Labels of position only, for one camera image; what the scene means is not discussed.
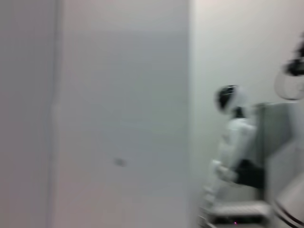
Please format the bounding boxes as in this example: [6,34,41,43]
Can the white humanoid robot black head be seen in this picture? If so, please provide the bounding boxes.
[198,84,273,228]

